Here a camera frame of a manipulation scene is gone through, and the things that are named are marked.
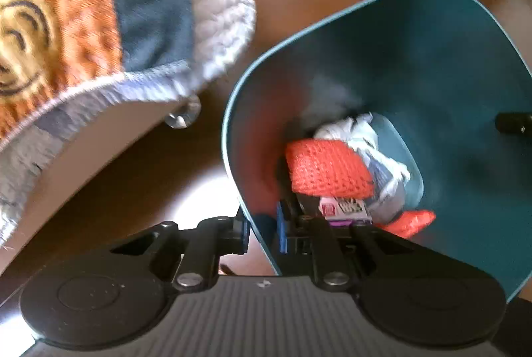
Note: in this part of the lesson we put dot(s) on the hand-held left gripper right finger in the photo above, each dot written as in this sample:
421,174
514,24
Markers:
283,234

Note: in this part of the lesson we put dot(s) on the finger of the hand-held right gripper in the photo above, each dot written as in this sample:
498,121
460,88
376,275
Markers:
515,123

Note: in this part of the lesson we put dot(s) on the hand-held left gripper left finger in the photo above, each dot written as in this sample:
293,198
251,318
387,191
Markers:
230,237

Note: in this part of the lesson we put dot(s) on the purple and white carton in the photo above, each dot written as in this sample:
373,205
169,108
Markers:
343,210

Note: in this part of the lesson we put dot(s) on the orange foam fruit net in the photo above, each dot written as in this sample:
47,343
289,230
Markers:
328,170

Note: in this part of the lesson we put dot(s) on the teal plastic trash bin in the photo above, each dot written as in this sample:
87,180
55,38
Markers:
415,70

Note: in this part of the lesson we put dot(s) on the white tissue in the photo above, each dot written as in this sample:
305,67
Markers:
374,157

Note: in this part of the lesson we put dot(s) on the red plastic bag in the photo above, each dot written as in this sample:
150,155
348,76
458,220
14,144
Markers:
411,222

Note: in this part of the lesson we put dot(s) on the metal bed leg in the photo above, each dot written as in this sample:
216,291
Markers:
185,114

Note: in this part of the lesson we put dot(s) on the white quilted bed cover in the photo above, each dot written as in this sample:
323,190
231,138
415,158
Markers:
224,20

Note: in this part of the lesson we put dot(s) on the teal and orange blanket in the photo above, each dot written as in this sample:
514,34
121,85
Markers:
75,8

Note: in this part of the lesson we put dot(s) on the white bed frame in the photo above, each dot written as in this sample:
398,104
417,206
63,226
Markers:
83,161

